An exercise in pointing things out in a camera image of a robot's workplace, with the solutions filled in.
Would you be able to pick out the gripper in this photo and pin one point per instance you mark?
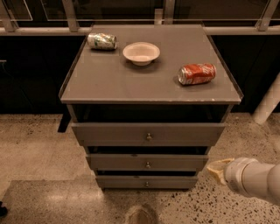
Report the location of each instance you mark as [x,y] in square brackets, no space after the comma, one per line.
[234,174]

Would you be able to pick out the grey drawer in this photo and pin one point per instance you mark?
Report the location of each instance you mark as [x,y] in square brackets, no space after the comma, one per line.
[147,133]
[146,162]
[146,182]

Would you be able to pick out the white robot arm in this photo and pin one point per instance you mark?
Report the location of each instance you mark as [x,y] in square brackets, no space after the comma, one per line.
[248,177]

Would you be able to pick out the grey drawer cabinet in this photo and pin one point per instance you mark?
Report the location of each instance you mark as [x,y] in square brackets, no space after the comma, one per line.
[105,87]

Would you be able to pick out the grey bottom drawer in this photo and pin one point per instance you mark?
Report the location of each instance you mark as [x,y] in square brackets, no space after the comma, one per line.
[146,182]

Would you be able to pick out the grey top drawer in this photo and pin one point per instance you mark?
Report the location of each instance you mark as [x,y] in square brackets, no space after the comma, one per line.
[147,133]

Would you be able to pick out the red orange soda can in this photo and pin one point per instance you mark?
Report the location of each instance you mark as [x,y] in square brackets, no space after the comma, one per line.
[193,74]

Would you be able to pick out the white paper bowl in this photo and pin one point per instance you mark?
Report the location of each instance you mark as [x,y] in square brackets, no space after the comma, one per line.
[141,53]

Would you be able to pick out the green white soda can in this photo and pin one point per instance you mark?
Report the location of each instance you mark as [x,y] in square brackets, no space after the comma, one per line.
[101,41]

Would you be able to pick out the black object at floor edge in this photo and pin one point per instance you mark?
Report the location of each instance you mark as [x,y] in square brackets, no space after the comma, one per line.
[3,209]

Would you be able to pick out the white diagonal post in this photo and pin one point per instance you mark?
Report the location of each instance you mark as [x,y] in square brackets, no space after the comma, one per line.
[268,102]

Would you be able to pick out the metal railing frame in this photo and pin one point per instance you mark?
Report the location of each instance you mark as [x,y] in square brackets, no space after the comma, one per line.
[78,17]

